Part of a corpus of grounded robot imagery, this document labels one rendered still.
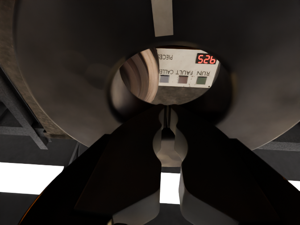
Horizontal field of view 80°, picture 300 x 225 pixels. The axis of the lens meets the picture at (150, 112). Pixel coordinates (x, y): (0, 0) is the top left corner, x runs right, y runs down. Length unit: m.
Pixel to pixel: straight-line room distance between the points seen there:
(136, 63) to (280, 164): 9.10
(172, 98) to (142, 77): 0.33
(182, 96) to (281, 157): 8.95
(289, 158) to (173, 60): 9.32
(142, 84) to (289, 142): 6.07
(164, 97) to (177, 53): 0.26
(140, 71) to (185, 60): 0.23
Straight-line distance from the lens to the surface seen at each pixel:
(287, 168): 9.55
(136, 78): 0.60
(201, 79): 0.82
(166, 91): 0.88
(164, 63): 0.76
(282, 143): 6.45
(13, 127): 6.78
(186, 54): 0.75
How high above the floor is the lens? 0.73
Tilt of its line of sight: 47 degrees up
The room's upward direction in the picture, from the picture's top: 179 degrees counter-clockwise
